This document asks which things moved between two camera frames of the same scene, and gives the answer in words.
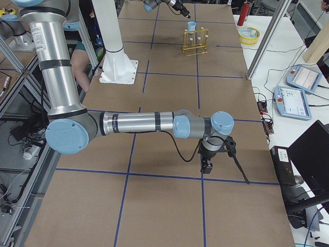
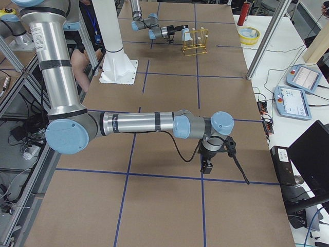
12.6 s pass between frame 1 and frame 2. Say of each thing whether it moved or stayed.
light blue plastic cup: moved
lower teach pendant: stayed
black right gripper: stayed
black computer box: stayed
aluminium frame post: stayed
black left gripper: moved
